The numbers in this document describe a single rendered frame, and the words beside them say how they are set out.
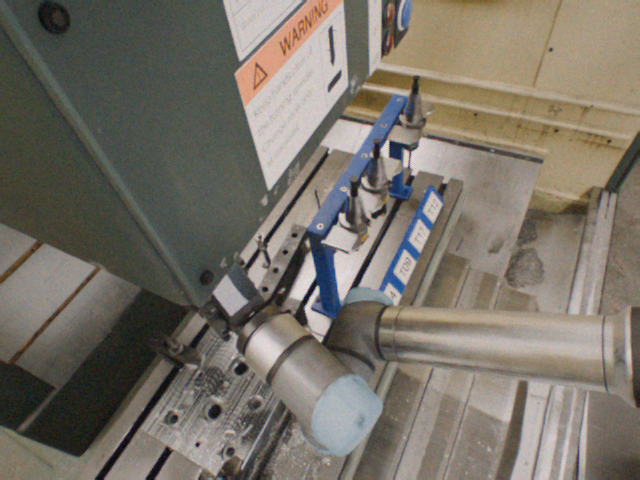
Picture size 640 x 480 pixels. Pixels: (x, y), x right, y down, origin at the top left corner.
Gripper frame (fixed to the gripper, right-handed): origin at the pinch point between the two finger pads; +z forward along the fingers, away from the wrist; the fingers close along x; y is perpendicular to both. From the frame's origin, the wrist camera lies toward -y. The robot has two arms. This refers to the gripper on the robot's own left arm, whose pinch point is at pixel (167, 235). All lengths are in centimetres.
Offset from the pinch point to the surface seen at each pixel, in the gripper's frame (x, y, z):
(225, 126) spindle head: 2.7, -27.7, -20.3
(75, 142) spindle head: -5.7, -32.9, -21.9
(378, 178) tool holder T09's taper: 41.2, 18.9, -3.7
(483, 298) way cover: 63, 70, -28
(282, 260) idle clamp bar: 24, 48, 13
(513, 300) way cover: 70, 72, -34
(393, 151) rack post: 66, 37, 10
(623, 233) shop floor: 185, 140, -50
